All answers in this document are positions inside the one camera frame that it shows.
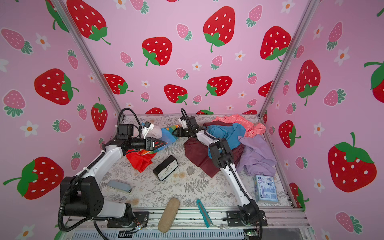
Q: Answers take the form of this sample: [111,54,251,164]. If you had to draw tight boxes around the pink cloth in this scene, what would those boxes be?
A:
[215,115,266,138]

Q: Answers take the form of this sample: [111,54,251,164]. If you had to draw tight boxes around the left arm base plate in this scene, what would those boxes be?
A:
[107,212,150,229]

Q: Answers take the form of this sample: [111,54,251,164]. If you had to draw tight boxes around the lavender cloth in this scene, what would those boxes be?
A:
[236,135,277,177]

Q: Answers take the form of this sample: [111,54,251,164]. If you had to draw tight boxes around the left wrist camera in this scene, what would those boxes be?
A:
[116,124,134,140]

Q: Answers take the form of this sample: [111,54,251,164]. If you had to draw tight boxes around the maroon shirt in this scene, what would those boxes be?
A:
[185,121,245,178]

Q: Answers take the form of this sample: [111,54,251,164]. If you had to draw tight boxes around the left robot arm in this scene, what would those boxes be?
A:
[58,122,166,233]

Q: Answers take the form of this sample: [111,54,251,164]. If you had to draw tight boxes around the black alarm clock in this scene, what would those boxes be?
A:
[153,156,179,182]

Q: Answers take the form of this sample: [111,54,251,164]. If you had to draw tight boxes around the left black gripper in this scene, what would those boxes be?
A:
[129,136,166,153]

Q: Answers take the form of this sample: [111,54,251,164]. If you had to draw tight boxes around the grey blue eraser block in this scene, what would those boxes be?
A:
[107,180,133,194]

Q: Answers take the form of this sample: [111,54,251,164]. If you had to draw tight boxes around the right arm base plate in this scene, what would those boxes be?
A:
[222,211,268,227]

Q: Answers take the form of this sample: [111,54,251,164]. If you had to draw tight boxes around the teal utility knife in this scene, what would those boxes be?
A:
[196,199,213,228]

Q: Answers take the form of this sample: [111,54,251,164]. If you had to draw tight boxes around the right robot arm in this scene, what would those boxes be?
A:
[172,108,263,228]

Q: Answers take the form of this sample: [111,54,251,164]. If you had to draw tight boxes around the red rainbow striped cloth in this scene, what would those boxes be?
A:
[126,125,179,173]

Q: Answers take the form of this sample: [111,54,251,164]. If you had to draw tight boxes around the tissue pack with cartoon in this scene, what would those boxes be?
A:
[254,175,279,203]

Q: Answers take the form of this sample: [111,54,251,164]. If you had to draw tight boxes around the teal blue cloth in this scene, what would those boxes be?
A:
[207,123,246,162]

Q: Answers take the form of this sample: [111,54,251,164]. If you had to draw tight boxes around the white cloth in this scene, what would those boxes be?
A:
[141,122,163,139]

